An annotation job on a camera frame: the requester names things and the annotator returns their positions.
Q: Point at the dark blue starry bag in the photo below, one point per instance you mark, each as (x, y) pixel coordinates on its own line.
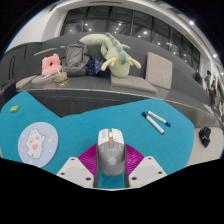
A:
(95, 66)

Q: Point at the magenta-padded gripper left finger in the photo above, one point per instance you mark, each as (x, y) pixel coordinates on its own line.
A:
(75, 170)

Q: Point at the black bag on floor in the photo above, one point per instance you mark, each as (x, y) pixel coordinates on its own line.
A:
(204, 136)

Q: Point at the green plush dragon toy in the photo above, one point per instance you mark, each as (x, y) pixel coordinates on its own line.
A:
(118, 63)

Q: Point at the pink plush cushion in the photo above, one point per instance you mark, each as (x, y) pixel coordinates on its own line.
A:
(50, 65)

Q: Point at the grey and white computer mouse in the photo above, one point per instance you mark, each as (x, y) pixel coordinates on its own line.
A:
(111, 153)

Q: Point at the flat grey seat cushion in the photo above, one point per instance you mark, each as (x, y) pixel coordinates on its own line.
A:
(133, 84)
(42, 79)
(26, 82)

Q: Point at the white marker with blue cap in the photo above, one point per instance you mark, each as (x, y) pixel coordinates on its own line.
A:
(159, 118)

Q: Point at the person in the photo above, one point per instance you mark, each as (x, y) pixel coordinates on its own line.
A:
(207, 80)
(214, 93)

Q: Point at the round light blue mouse pad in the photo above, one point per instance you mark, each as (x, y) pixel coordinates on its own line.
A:
(36, 145)

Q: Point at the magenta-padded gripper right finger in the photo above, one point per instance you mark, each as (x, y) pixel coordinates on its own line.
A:
(148, 170)

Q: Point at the small tan pouch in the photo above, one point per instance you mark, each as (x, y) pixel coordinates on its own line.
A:
(60, 77)

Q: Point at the grey backpack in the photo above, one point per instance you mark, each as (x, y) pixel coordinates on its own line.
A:
(76, 58)

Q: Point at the upright grey square cushion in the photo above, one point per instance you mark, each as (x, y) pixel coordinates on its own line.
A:
(159, 70)

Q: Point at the white marker with black cap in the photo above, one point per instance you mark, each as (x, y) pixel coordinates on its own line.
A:
(153, 123)

